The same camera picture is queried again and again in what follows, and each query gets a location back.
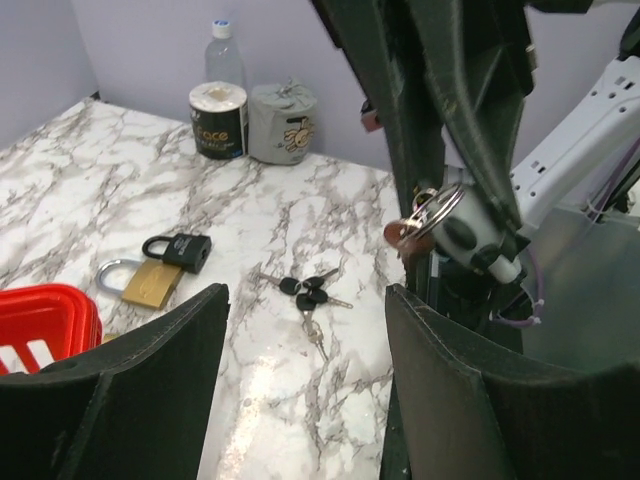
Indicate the clear plastic water bottle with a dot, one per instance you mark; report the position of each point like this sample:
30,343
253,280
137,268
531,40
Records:
223,61

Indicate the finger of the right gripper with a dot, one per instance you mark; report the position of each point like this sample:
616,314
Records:
381,45
472,73

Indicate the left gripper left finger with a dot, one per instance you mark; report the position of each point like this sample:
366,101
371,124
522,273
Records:
136,407

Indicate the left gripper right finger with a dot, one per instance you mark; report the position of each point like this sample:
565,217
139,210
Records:
472,409

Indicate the red plastic shopping basket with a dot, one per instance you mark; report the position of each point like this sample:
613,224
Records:
46,323

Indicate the black padlock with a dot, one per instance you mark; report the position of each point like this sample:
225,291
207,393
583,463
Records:
186,251

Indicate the black-headed key bunch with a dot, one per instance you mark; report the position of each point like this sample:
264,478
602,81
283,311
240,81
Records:
308,294

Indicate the grey-wrapped toilet paper roll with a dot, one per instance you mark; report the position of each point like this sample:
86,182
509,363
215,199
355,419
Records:
281,122

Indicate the large brass padlock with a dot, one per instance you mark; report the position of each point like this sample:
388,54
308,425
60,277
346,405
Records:
151,285

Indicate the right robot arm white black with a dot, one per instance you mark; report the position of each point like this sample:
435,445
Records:
600,124

